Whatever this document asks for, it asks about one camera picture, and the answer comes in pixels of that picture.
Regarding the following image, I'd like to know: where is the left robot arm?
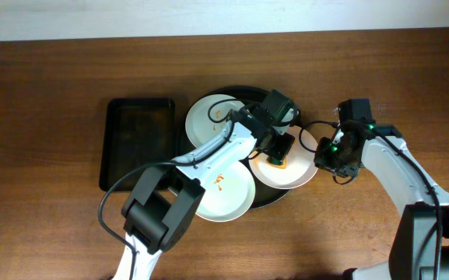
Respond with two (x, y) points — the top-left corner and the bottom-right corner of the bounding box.
(114, 90), (299, 279)

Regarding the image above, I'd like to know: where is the round black tray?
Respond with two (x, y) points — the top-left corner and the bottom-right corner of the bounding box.
(174, 86), (289, 209)

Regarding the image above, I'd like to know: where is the white plate front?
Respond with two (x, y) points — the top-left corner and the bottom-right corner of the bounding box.
(176, 161), (255, 222)

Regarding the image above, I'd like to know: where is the white plate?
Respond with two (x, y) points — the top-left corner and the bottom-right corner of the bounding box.
(249, 126), (317, 189)
(176, 161), (255, 222)

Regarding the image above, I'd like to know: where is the green and orange sponge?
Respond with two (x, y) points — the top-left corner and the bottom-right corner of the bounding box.
(266, 156), (287, 169)

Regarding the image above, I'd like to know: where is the pale grey plate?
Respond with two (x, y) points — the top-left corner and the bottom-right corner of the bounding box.
(185, 94), (244, 148)

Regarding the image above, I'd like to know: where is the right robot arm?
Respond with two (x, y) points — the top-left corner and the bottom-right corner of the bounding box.
(314, 99), (449, 280)

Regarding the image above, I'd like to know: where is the rectangular black tray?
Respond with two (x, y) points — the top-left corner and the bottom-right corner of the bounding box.
(99, 98), (175, 191)

